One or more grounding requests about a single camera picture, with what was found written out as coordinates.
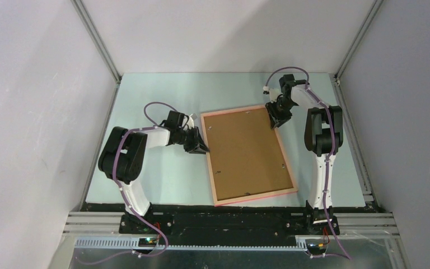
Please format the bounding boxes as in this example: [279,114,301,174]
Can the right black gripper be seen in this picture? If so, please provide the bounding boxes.
[265,98,296,129]

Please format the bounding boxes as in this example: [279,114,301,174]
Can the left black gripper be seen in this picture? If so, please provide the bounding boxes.
[176,126,209,155]

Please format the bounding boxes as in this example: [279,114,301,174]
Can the brown backing board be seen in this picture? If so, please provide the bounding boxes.
[204,108,295,202]

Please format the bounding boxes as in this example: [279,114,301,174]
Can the orange wooden picture frame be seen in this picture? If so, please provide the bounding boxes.
[200,104,299,207]

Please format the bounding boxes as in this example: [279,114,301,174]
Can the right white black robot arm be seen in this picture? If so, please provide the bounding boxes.
[263,74,344,234]

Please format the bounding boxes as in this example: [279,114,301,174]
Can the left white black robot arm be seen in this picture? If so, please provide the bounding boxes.
[97,110,210,234]

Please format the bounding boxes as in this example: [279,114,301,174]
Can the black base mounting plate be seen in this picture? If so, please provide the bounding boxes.
[83,203,378,243]

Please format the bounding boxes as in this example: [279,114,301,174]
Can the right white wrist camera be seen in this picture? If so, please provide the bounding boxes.
[263,86,283,103]

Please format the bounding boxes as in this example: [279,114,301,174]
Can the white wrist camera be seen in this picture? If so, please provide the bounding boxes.
[263,86,283,103]
[184,114,197,130]

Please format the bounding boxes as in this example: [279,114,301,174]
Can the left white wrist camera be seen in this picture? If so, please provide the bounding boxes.
[184,114,197,130]

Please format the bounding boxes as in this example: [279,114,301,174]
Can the left aluminium corner post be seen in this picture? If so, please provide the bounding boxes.
[70,0,122,83]

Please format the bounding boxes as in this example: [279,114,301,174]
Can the aluminium corner post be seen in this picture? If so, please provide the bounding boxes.
[334,0,384,80]
[70,0,122,83]

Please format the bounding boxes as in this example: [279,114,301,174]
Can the aluminium front rail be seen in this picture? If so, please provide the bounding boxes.
[63,212,400,251]

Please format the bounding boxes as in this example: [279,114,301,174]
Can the right aluminium corner post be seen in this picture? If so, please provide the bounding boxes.
[334,0,384,80]

